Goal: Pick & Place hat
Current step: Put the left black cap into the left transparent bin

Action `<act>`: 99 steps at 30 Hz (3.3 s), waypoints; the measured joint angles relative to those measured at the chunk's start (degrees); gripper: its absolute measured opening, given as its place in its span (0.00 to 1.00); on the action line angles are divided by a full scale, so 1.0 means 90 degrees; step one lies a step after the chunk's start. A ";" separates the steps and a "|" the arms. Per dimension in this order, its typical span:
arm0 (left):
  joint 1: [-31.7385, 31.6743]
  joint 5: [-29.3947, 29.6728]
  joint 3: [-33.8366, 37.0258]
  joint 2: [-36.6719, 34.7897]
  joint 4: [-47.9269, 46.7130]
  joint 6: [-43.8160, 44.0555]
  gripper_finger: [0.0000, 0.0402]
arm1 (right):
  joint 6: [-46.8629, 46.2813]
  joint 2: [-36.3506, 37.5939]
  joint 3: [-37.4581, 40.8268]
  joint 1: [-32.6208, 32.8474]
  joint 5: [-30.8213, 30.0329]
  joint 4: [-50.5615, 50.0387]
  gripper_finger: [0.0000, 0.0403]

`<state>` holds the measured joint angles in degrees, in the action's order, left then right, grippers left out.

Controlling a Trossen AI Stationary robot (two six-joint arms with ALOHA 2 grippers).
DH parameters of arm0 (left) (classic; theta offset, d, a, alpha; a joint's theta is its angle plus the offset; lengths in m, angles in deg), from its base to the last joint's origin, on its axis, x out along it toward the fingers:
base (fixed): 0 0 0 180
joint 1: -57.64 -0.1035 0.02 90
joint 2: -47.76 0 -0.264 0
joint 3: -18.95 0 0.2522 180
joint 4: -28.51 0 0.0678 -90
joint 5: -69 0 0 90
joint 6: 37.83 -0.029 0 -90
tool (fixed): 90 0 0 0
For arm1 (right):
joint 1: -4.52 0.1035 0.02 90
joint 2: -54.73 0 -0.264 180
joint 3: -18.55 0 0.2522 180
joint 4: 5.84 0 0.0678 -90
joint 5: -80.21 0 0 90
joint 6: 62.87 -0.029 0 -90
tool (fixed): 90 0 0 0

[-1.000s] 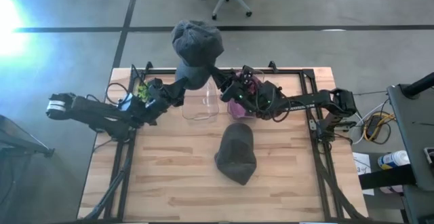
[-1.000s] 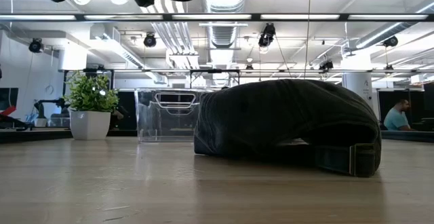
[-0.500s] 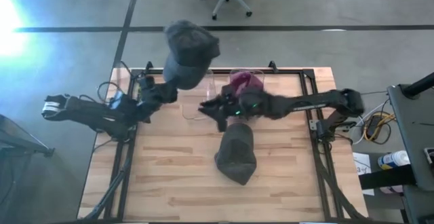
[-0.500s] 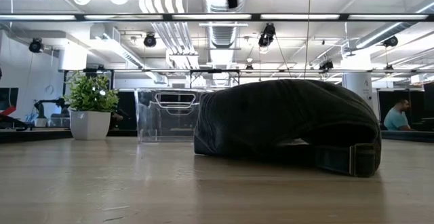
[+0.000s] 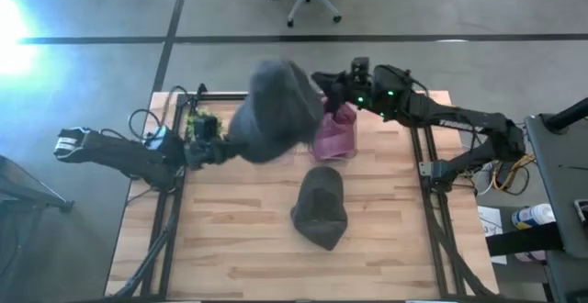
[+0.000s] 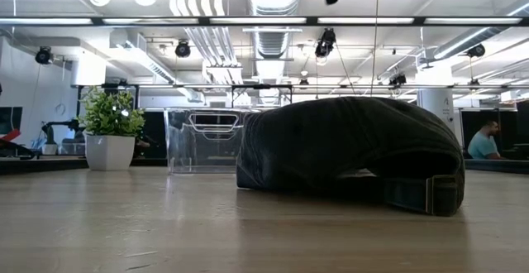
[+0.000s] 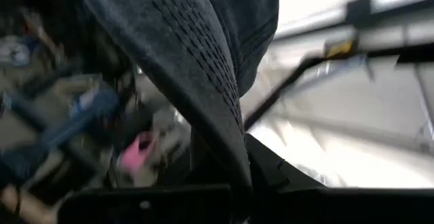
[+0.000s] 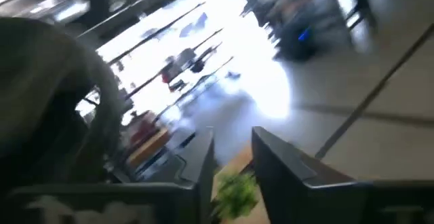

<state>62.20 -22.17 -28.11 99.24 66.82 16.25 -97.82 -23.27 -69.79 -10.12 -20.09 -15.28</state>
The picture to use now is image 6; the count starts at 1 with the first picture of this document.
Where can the black baseball cap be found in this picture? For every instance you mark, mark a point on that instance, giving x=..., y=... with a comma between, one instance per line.
x=330, y=140

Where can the black background robot arm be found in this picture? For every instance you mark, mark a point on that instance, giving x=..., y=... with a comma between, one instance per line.
x=66, y=123

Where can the black ceiling spotlight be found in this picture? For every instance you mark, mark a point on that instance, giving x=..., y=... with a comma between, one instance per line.
x=182, y=49
x=43, y=55
x=325, y=41
x=397, y=79
x=476, y=50

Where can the black overhead beam with lights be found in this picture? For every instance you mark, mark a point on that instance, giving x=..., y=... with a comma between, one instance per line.
x=264, y=20

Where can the white round column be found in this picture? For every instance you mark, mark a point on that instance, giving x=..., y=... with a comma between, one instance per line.
x=438, y=103

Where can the clear plastic bin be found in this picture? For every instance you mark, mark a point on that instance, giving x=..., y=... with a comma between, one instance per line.
x=198, y=149

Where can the person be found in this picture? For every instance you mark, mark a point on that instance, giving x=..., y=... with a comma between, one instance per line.
x=481, y=145

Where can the green plant in white pot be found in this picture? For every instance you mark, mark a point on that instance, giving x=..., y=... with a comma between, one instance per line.
x=109, y=151

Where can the small cactus in white pot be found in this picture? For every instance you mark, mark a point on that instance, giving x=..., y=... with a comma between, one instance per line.
x=49, y=149

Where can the red flat object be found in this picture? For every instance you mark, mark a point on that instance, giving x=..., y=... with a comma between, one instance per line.
x=10, y=135

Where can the black background equipment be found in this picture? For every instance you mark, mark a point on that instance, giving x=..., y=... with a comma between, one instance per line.
x=16, y=151

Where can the black background frame rail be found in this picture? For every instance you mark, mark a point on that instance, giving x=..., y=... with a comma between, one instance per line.
x=186, y=86

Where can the dark wall monitor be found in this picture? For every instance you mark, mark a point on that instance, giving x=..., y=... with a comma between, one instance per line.
x=10, y=120

